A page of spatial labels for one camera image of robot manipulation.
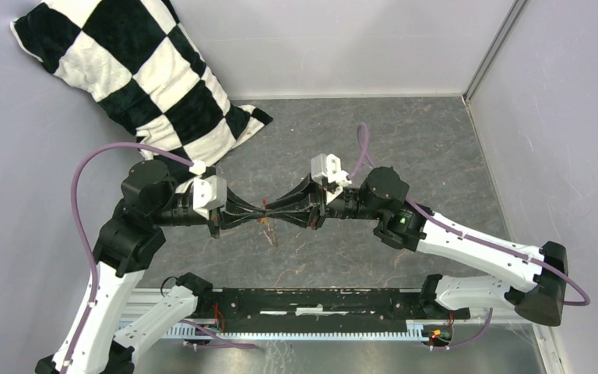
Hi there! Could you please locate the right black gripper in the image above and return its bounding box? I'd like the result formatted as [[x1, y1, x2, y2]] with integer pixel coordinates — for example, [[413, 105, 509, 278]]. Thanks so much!
[[266, 171, 384, 230]]

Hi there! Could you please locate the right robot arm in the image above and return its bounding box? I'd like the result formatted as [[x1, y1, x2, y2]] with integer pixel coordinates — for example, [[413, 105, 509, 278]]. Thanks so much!
[[265, 167, 567, 326]]

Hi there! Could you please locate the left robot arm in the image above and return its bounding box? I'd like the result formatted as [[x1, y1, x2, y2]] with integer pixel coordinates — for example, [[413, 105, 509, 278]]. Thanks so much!
[[35, 160, 263, 373]]

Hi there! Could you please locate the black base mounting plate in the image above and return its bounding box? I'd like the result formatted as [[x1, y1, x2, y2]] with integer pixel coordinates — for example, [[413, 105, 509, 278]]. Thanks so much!
[[164, 288, 471, 333]]

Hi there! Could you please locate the black white checkered pillow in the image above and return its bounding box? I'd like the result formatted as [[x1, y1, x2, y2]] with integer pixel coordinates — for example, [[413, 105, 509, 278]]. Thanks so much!
[[11, 0, 272, 182]]

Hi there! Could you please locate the aluminium corner profile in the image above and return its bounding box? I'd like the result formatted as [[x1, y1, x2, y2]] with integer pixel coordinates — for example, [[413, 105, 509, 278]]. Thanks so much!
[[462, 0, 529, 107]]

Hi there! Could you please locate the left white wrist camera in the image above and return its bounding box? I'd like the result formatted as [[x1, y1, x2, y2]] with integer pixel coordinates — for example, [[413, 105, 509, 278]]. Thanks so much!
[[189, 160, 227, 220]]

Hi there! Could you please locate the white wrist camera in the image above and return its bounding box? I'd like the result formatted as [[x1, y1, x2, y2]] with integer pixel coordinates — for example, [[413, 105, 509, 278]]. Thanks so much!
[[311, 153, 352, 204], [189, 160, 227, 220]]

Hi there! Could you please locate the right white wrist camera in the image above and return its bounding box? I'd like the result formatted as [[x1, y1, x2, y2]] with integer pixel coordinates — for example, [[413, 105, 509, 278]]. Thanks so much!
[[311, 153, 352, 204]]

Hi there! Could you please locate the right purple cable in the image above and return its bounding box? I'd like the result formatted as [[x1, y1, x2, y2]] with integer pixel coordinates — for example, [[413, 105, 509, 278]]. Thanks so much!
[[347, 122, 591, 351]]

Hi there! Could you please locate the aluminium frame rail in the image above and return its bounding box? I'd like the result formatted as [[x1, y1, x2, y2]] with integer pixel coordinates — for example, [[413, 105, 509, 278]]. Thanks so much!
[[69, 287, 568, 374]]

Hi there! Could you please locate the white slotted cable duct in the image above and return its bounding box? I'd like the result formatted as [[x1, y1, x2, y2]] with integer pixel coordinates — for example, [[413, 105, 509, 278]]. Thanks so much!
[[160, 322, 426, 342]]

